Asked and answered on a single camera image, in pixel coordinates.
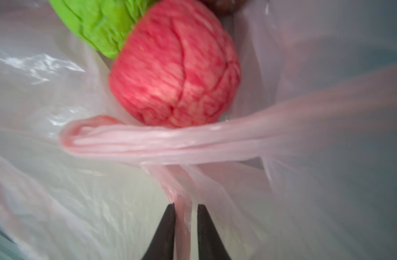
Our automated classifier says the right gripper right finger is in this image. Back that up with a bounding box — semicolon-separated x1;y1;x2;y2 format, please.
197;204;231;260

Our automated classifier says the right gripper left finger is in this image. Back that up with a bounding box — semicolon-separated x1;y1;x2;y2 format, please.
142;204;176;260

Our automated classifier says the pink printed plastic bag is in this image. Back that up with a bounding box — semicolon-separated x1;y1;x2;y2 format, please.
0;1;397;260

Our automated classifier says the red apple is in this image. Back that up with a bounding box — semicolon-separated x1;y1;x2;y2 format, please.
109;1;241;128

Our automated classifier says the green crinkled toy vegetable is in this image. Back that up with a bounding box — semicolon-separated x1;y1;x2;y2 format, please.
49;0;156;59

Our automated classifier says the dark purple round fruit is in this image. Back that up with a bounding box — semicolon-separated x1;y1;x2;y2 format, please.
201;0;248;16

